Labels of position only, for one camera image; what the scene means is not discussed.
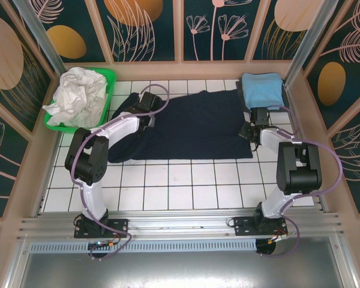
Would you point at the dark grey folded t-shirt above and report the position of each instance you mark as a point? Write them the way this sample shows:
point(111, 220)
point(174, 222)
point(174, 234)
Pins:
point(238, 90)

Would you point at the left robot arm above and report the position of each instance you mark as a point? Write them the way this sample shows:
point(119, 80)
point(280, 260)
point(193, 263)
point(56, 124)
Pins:
point(93, 195)

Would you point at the black base plate of right arm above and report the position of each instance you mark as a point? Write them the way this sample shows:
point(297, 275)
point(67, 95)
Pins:
point(243, 226)

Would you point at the light blue folded t-shirt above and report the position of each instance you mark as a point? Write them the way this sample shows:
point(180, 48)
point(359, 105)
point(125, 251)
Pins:
point(261, 90)

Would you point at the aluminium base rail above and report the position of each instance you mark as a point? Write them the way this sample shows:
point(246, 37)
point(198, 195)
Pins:
point(174, 222)

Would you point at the black base plate of left arm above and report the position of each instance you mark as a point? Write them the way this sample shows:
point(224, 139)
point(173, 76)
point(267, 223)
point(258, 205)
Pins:
point(120, 228)

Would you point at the aluminium corner post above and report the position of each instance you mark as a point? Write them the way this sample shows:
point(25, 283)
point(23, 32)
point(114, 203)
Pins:
point(42, 36)
point(307, 39)

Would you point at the grey metal sheet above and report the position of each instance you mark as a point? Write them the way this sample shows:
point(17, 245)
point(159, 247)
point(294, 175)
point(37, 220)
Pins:
point(180, 270)

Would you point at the navy blue t-shirt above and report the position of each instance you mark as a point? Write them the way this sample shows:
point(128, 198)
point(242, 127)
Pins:
point(198, 126)

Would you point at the white crumpled t-shirts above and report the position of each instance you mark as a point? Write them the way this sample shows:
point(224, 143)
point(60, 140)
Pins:
point(75, 93)

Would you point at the green plastic basket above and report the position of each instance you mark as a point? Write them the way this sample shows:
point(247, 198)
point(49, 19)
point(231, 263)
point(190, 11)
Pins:
point(109, 90)

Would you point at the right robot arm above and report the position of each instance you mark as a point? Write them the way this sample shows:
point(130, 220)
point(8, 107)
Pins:
point(300, 171)

